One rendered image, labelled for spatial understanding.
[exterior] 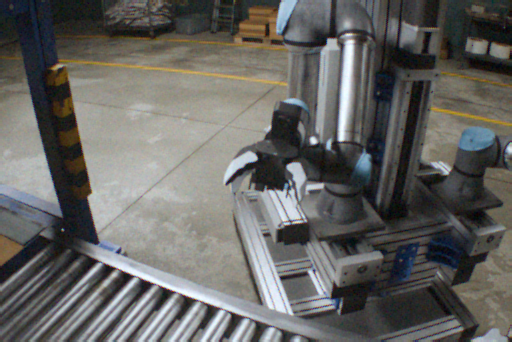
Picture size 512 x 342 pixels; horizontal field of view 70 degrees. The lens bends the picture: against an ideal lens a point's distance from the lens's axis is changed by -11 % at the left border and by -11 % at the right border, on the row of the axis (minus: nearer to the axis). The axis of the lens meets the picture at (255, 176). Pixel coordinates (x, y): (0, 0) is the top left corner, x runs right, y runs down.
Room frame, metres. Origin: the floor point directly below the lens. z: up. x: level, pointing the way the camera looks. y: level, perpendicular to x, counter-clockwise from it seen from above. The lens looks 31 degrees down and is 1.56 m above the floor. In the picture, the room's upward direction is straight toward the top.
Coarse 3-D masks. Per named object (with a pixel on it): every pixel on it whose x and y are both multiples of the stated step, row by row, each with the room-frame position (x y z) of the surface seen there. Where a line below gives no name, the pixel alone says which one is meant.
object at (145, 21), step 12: (108, 0) 8.19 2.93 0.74; (120, 0) 8.18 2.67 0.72; (132, 0) 7.68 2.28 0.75; (144, 0) 7.75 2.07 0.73; (156, 0) 7.85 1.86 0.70; (168, 0) 8.09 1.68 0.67; (108, 12) 7.97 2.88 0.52; (120, 12) 7.93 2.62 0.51; (132, 12) 7.77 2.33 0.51; (144, 12) 7.77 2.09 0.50; (156, 12) 7.81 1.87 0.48; (168, 12) 8.17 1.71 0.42; (108, 24) 8.06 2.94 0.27; (120, 24) 8.07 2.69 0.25; (132, 24) 7.93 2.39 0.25; (144, 24) 7.68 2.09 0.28; (156, 24) 7.67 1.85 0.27; (168, 24) 8.01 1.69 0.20
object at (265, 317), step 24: (48, 240) 0.90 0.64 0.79; (72, 240) 0.90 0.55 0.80; (120, 264) 0.80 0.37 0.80; (168, 288) 0.72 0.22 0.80; (192, 288) 0.72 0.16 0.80; (240, 312) 0.64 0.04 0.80; (264, 312) 0.64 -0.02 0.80; (288, 336) 0.59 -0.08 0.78; (312, 336) 0.57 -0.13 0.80; (336, 336) 0.57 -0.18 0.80; (360, 336) 0.56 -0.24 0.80
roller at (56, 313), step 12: (96, 264) 0.80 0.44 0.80; (84, 276) 0.75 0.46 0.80; (96, 276) 0.76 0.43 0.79; (72, 288) 0.70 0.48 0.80; (84, 288) 0.71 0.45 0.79; (60, 300) 0.66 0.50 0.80; (72, 300) 0.67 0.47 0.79; (48, 312) 0.61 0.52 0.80; (60, 312) 0.62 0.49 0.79; (36, 324) 0.57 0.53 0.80; (48, 324) 0.58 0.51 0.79; (24, 336) 0.53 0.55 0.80; (36, 336) 0.54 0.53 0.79
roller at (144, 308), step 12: (156, 288) 0.72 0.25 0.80; (144, 300) 0.67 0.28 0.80; (156, 300) 0.69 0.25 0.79; (132, 312) 0.63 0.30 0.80; (144, 312) 0.64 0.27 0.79; (120, 324) 0.59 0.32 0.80; (132, 324) 0.60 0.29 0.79; (108, 336) 0.56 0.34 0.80; (120, 336) 0.56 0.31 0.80; (132, 336) 0.58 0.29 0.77
